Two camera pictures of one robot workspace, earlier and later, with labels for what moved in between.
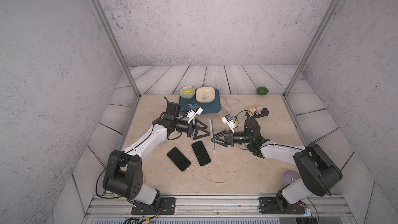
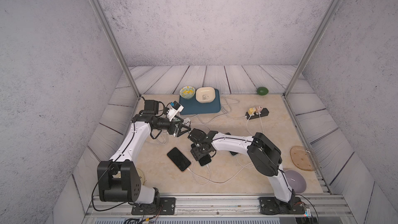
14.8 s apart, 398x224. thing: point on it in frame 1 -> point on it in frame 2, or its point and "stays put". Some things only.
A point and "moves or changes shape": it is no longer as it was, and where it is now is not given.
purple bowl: [289, 176] stays put
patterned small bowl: [187, 92] stays put
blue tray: [214, 107] stays put
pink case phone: [179, 159] stays put
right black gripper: [228, 138] -> [194, 153]
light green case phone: [211, 127] moves or changes shape
